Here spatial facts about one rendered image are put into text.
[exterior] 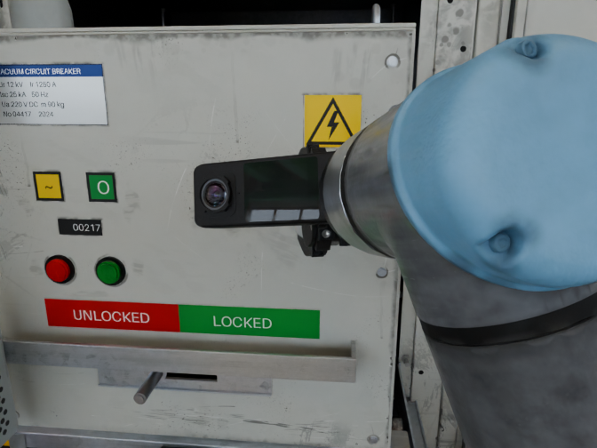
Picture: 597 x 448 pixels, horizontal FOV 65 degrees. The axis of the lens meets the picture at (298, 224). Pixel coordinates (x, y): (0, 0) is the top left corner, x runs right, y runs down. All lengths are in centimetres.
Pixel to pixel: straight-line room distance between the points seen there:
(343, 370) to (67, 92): 40
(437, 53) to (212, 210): 45
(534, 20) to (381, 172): 55
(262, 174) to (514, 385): 20
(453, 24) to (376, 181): 53
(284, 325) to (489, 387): 37
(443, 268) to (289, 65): 34
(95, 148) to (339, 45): 27
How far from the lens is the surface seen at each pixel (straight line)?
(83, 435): 69
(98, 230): 56
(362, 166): 19
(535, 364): 17
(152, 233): 53
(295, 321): 53
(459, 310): 17
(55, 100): 55
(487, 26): 71
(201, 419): 62
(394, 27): 48
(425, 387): 83
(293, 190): 30
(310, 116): 47
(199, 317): 55
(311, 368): 51
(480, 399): 19
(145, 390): 56
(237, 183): 32
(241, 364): 52
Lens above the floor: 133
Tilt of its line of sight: 15 degrees down
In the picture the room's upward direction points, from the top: straight up
